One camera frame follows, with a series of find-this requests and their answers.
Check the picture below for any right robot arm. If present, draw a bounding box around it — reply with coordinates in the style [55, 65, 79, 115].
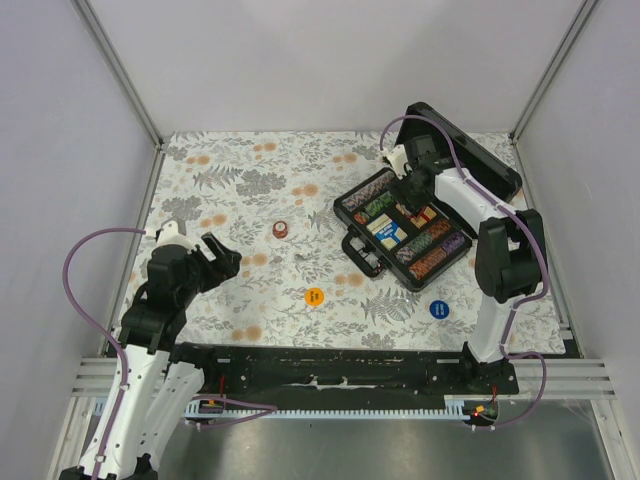
[381, 137, 549, 394]

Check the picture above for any blue playing card deck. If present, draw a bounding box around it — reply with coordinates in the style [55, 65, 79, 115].
[366, 214, 408, 250]

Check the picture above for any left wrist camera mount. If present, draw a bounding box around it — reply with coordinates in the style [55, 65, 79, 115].
[144, 220, 195, 252]

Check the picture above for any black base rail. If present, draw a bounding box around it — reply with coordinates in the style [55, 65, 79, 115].
[170, 343, 519, 408]

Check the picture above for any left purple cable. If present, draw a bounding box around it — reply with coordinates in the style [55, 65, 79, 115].
[62, 227, 151, 480]

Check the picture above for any black poker chip case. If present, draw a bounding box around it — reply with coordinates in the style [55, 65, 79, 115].
[333, 102, 522, 292]

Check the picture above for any purple chip row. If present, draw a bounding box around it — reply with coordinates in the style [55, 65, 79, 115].
[441, 232, 466, 255]

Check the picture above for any green blue chip row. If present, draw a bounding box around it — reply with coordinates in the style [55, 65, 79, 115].
[396, 231, 433, 264]

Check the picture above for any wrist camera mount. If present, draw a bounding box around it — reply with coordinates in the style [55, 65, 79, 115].
[382, 145, 409, 179]
[144, 220, 195, 252]

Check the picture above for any blue orange chip row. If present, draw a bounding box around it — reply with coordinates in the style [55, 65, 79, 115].
[341, 170, 396, 211]

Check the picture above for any yellow big blind button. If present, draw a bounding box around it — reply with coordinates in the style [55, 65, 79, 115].
[304, 287, 325, 307]

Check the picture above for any red poker chip stack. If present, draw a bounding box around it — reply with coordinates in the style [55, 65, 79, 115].
[272, 220, 289, 239]

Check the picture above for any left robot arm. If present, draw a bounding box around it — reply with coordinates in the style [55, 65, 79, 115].
[60, 221, 242, 479]

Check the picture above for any blue small blind button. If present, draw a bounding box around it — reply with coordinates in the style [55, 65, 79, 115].
[429, 300, 450, 320]

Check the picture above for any white cable duct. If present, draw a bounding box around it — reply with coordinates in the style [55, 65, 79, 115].
[183, 398, 499, 425]

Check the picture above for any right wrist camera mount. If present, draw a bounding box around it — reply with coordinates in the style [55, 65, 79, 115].
[382, 145, 409, 179]

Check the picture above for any red playing card deck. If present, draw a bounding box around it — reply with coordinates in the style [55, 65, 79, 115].
[409, 206, 438, 228]

